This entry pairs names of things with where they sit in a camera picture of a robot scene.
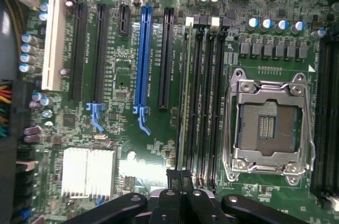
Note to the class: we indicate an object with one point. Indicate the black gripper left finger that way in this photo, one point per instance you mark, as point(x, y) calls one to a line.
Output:
point(169, 208)

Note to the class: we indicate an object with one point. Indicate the black expansion slot blue latch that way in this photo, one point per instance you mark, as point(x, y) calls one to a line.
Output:
point(100, 52)

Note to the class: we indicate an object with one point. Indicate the grey PC case wall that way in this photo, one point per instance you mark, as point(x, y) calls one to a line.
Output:
point(6, 44)

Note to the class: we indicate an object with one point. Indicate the short black expansion slot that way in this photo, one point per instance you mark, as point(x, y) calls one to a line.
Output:
point(124, 20)

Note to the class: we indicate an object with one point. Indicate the silver CPU socket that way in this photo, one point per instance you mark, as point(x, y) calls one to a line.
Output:
point(246, 94)

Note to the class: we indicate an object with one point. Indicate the black RAM slot bank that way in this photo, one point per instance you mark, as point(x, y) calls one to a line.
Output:
point(327, 115)

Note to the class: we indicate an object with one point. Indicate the green PC motherboard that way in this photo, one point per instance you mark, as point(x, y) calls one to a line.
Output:
point(124, 75)

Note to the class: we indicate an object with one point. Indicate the long black expansion slot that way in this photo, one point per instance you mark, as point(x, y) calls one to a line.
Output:
point(166, 57)
point(78, 52)

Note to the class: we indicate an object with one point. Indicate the white PCI expansion slot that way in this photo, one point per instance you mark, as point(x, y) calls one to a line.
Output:
point(54, 44)

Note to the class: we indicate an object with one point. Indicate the silver finned heat sink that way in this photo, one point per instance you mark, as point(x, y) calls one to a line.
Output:
point(88, 172)

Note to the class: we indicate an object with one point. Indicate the black RAM slot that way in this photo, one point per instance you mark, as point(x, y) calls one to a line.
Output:
point(210, 89)
point(198, 89)
point(219, 89)

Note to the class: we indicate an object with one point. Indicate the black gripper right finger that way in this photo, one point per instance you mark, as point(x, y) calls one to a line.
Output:
point(201, 208)

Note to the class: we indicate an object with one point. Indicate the installed green RAM stick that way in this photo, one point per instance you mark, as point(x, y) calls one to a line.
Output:
point(185, 89)

